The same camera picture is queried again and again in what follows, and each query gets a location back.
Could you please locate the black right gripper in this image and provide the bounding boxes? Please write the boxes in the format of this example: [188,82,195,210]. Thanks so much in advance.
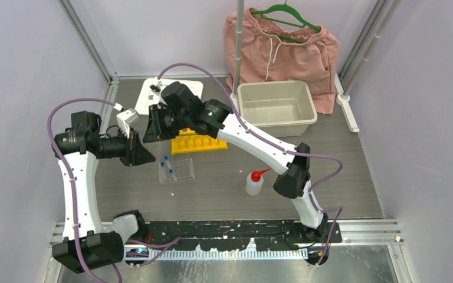
[144,104,190,143]

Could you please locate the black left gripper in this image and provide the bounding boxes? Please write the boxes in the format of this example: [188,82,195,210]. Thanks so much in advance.
[97,126,155,166]

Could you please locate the blue capped tube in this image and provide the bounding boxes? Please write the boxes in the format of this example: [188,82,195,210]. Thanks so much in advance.
[164,156,172,170]
[159,162,167,183]
[169,169,178,182]

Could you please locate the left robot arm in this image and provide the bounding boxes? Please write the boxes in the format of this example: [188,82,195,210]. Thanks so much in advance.
[52,111,156,274]

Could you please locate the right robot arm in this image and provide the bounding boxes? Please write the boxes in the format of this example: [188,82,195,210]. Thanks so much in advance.
[143,81,329,242]

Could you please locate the yellow test tube rack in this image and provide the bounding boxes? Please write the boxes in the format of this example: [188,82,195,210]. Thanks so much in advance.
[171,129,228,155]

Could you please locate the white plastic bin lid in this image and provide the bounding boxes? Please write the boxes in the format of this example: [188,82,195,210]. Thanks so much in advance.
[134,78,203,116]

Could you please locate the grey rack pole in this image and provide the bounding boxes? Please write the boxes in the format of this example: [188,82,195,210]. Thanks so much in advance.
[230,0,245,109]

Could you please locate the clear acrylic tube rack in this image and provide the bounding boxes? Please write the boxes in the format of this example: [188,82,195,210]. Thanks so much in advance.
[157,159,195,184]

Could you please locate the beige plastic bin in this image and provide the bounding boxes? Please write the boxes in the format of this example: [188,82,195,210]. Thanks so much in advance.
[238,80,317,137]

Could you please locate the red capped wash bottle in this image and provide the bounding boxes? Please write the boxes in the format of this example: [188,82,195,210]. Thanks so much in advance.
[245,169,270,196]

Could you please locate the pink shorts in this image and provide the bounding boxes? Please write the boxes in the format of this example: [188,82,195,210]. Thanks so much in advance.
[239,8,340,114]

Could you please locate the green clothes hanger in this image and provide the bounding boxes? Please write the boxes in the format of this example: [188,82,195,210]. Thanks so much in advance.
[250,1,322,44]

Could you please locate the right white pole foot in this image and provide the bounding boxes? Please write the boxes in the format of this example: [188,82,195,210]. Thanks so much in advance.
[334,74,360,133]

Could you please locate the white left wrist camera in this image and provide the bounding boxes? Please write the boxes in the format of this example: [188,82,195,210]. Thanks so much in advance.
[116,108,140,138]

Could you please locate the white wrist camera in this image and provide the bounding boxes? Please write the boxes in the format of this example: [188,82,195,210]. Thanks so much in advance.
[116,108,140,138]
[149,80,167,105]

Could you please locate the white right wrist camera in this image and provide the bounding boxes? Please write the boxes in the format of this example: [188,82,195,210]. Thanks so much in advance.
[149,80,167,105]

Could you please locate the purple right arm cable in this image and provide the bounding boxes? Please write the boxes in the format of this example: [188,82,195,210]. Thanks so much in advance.
[156,62,344,267]

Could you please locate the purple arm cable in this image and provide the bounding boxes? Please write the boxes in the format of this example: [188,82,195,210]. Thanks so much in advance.
[156,62,344,267]
[47,97,182,283]

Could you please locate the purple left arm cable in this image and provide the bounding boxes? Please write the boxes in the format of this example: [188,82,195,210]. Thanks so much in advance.
[47,97,182,283]

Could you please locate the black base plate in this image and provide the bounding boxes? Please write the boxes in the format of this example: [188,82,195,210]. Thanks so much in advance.
[129,219,342,252]

